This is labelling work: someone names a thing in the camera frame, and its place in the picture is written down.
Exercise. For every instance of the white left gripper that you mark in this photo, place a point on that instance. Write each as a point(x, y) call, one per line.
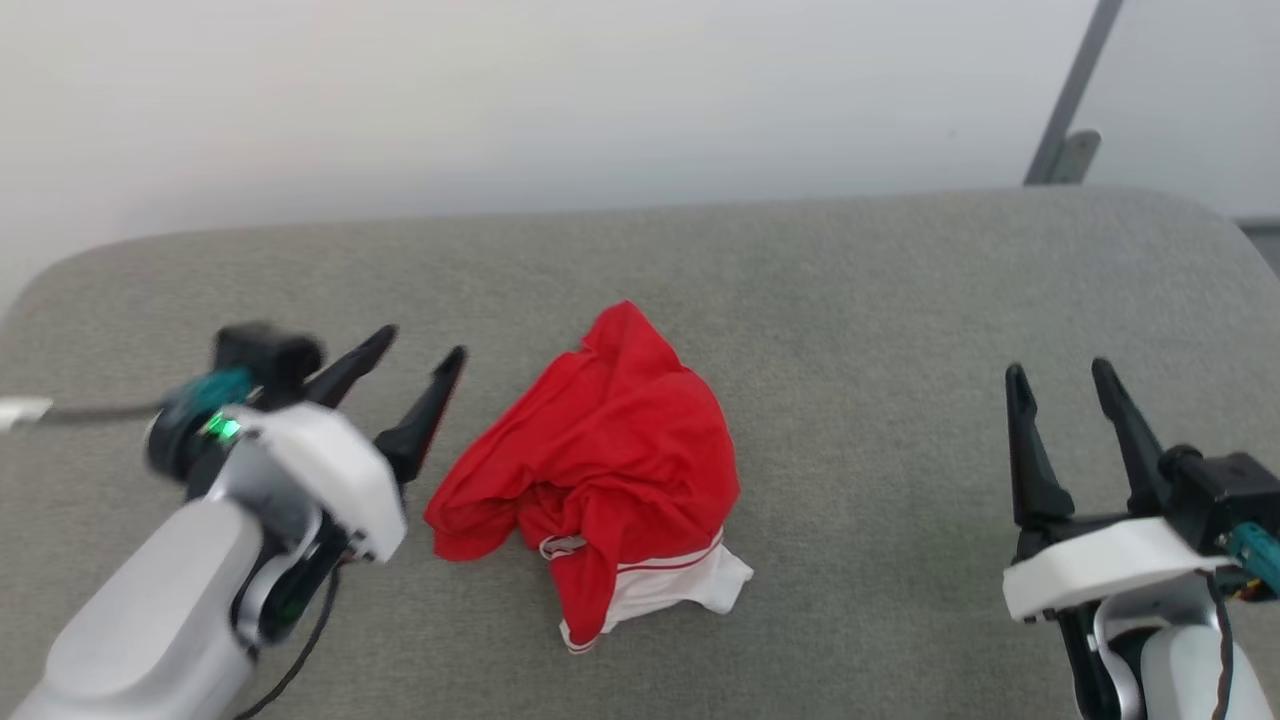
point(330, 470)

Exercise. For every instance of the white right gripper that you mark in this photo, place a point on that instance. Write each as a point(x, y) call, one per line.
point(1100, 570)

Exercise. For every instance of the red and white shirt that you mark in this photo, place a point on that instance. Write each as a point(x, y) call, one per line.
point(620, 440)

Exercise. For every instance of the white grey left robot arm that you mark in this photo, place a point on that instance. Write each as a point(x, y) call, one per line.
point(150, 610)

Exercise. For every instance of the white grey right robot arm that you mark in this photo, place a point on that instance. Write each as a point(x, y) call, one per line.
point(1185, 670)

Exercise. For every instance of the grey metal pole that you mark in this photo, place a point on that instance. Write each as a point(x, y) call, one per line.
point(1075, 85)

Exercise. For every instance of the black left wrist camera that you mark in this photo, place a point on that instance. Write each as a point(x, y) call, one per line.
point(270, 355)

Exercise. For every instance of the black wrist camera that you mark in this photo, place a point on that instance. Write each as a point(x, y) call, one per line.
point(1225, 490)
point(270, 355)

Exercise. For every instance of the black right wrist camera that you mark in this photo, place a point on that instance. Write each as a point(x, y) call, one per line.
point(1225, 490)

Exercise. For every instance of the grey metal pole bracket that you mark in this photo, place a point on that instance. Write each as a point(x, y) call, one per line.
point(1075, 155)

